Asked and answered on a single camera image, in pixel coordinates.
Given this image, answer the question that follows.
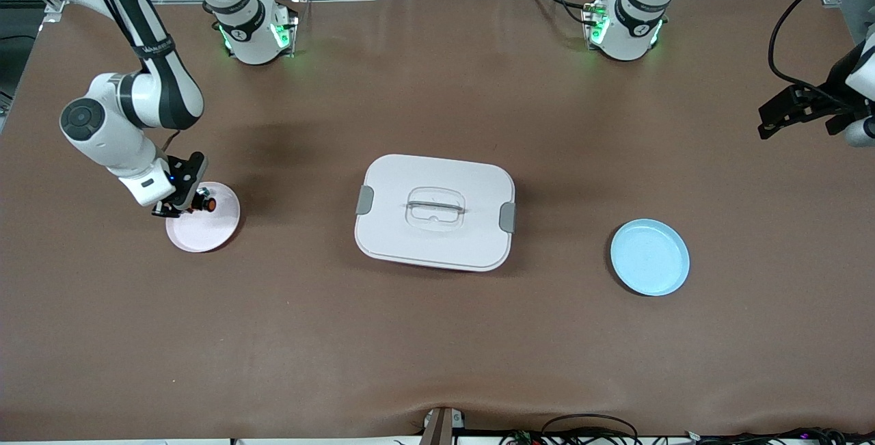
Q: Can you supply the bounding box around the pink round plate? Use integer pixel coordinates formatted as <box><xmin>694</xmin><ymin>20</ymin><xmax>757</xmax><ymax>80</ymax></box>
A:
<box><xmin>165</xmin><ymin>182</ymin><xmax>241</xmax><ymax>254</ymax></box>

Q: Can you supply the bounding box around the blue round plate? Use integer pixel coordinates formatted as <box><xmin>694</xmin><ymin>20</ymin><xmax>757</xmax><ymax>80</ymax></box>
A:
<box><xmin>610</xmin><ymin>218</ymin><xmax>690</xmax><ymax>297</ymax></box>

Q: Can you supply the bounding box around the white lidded storage box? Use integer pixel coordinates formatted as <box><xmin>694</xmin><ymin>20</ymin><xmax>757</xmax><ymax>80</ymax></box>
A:
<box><xmin>353</xmin><ymin>153</ymin><xmax>517</xmax><ymax>273</ymax></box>

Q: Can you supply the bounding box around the brown table cover mat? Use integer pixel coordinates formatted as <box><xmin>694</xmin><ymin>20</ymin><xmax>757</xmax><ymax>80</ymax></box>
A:
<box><xmin>0</xmin><ymin>0</ymin><xmax>875</xmax><ymax>442</ymax></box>

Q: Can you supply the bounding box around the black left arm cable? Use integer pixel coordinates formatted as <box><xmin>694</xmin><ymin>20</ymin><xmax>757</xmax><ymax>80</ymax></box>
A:
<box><xmin>767</xmin><ymin>0</ymin><xmax>875</xmax><ymax>100</ymax></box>

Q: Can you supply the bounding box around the grey lid handle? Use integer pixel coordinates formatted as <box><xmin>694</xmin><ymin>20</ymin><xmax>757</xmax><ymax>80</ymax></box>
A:
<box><xmin>405</xmin><ymin>200</ymin><xmax>467</xmax><ymax>217</ymax></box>

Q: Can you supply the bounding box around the black cable bundle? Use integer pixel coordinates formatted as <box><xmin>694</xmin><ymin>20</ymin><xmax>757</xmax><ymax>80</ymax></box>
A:
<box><xmin>499</xmin><ymin>427</ymin><xmax>875</xmax><ymax>445</ymax></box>

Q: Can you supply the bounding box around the brown camera mount post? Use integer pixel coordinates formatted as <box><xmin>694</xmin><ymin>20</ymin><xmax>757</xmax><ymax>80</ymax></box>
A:
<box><xmin>418</xmin><ymin>406</ymin><xmax>466</xmax><ymax>445</ymax></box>

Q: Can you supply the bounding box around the black looped cable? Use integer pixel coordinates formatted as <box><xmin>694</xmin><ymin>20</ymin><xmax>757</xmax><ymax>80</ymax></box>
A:
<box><xmin>540</xmin><ymin>414</ymin><xmax>641</xmax><ymax>445</ymax></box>

